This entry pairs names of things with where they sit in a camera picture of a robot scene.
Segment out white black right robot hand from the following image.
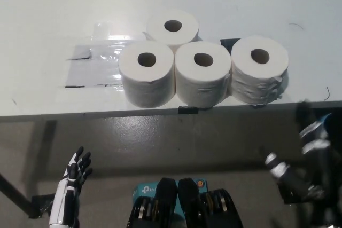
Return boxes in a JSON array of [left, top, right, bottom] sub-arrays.
[[264, 99, 335, 199]]

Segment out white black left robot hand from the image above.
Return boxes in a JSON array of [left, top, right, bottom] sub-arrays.
[[48, 146, 94, 226]]

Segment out wrinkled white toilet paper roll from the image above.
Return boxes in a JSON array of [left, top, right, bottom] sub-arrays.
[[230, 35, 290, 105]]

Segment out smooth white toilet paper roll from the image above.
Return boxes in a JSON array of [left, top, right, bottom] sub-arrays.
[[146, 9, 200, 48], [174, 41, 232, 107], [118, 41, 176, 109]]

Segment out black object with blue cap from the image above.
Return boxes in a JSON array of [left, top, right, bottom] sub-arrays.
[[316, 112, 335, 132]]

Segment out black table leg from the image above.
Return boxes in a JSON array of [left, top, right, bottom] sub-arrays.
[[0, 172, 37, 218]]

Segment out teal tp-link box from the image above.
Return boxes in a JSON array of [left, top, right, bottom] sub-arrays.
[[132, 176, 208, 221]]

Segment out black tape square marker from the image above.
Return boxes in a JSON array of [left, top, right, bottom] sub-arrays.
[[220, 38, 242, 50]]

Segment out clear plastic sheet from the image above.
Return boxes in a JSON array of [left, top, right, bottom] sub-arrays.
[[57, 19, 150, 89]]

